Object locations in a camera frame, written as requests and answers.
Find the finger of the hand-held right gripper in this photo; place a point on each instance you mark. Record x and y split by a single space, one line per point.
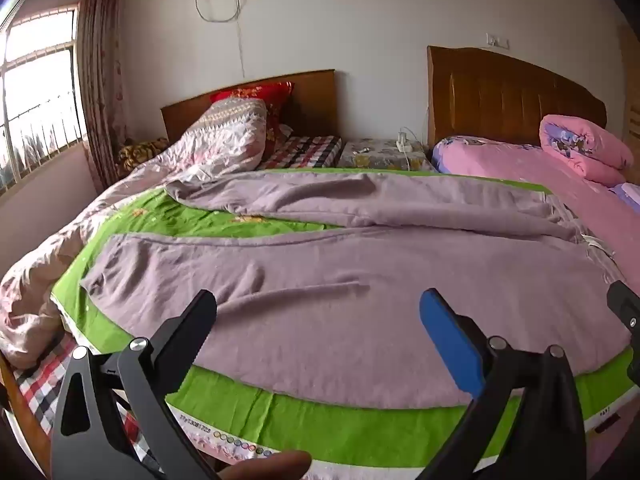
625 305

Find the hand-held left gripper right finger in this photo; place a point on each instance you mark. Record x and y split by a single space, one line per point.
450 342

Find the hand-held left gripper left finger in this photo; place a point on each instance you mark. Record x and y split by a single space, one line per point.
196 321

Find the lilac pants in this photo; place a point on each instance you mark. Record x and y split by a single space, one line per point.
350 270

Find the person's left hand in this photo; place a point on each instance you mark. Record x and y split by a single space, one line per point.
272 467

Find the green printed blanket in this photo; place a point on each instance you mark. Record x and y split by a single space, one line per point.
320 422

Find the folded pink quilt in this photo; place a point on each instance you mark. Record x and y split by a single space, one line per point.
590 150

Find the tiger striped plush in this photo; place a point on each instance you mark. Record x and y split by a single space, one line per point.
140 152

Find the pink white patterned quilt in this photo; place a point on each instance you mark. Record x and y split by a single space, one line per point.
220 135

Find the pink bedsheet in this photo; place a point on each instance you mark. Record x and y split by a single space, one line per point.
500 160

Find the nightstand with floral cover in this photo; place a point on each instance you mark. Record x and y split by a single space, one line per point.
375 157

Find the plaid bedsheet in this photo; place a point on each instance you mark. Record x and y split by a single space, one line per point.
305 150

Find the white power strip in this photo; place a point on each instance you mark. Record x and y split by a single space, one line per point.
404 144

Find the red embroidered pillow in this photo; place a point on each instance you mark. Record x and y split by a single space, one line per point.
250 94

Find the plain wooden headboard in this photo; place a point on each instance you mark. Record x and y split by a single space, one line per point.
310 105

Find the right wooden headboard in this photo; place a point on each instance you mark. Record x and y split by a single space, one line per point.
500 95

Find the brown curtain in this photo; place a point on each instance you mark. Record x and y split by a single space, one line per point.
100 85

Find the barred window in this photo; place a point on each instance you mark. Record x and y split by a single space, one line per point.
35 100

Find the white wall socket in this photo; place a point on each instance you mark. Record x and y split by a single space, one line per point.
498 40

